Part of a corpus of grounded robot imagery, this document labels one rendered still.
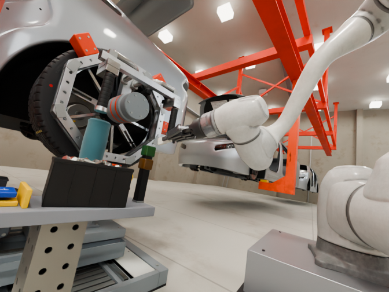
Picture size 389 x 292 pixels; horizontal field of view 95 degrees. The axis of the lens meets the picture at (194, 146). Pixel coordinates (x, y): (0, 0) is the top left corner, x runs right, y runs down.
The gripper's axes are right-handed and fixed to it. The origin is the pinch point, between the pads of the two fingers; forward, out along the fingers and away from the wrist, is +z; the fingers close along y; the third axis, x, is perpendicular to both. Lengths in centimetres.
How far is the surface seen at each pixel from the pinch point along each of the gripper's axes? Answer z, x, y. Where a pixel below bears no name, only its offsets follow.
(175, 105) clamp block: 1.8, -21.8, -9.6
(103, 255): 46, 48, -5
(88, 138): 21.3, -0.6, 20.4
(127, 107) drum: 12.9, -16.0, 10.1
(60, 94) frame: 28.8, -19.3, 30.1
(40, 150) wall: 626, -157, -113
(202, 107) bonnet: 151, -206, -297
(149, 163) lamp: 1.1, 10.8, 7.2
